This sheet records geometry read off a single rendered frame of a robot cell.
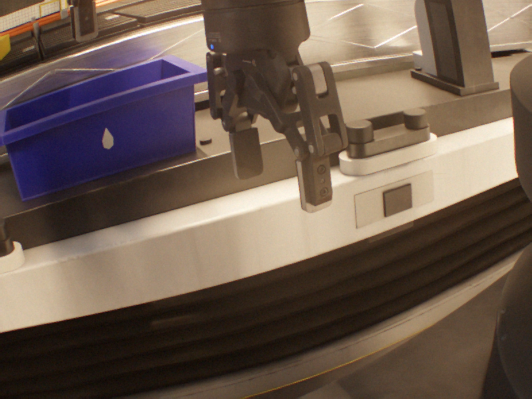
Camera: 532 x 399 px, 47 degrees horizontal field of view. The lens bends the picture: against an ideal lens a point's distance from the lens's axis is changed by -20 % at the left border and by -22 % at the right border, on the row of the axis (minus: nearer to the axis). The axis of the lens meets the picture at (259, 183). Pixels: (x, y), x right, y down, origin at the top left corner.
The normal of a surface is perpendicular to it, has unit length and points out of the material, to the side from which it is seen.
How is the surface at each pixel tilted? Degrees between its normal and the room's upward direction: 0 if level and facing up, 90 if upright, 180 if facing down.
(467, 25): 90
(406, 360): 0
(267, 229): 90
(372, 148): 90
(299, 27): 90
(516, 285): 23
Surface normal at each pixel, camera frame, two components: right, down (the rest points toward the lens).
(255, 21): -0.01, 0.36
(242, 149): 0.51, 0.24
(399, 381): -0.14, -0.92
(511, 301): -0.48, -0.86
